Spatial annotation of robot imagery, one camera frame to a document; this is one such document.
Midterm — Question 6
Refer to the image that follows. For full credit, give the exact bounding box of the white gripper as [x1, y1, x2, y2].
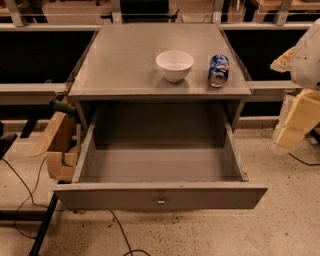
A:
[270, 19, 320, 154]

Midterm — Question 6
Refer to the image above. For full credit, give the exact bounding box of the grey metal rail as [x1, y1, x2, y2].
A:
[246, 80, 302, 102]
[0, 83, 67, 106]

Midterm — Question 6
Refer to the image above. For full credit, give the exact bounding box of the brown cardboard box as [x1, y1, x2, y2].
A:
[29, 97, 78, 182]

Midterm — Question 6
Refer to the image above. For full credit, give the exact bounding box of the white ceramic bowl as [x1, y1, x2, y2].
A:
[156, 50, 194, 82]

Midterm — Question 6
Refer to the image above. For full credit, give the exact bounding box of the grey metal rail left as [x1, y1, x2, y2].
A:
[0, 83, 67, 106]

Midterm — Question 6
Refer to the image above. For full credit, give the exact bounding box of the black floor cable centre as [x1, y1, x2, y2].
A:
[109, 209, 153, 256]

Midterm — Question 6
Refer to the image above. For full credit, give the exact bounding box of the grey open top drawer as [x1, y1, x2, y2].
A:
[54, 103, 267, 211]

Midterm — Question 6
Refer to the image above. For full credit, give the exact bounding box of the blue pepsi can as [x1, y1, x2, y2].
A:
[208, 54, 229, 88]

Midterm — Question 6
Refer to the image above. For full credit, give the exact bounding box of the grey metal rail right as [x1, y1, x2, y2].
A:
[246, 80, 302, 102]

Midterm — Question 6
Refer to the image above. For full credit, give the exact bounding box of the grey cabinet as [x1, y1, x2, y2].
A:
[68, 22, 252, 134]

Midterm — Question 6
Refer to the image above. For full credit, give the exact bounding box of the black floor cable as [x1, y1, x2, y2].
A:
[109, 209, 153, 256]
[288, 152, 320, 167]
[0, 156, 68, 240]

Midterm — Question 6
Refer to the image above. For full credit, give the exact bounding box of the black floor cable right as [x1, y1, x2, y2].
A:
[288, 152, 320, 167]

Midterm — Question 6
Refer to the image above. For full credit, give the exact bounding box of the black floor cable left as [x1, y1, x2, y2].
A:
[0, 156, 68, 240]

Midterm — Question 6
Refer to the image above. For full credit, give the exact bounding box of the black metal frame leg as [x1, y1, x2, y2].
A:
[29, 194, 58, 256]

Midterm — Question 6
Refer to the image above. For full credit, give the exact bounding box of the green handled tool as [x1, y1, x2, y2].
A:
[50, 100, 77, 117]

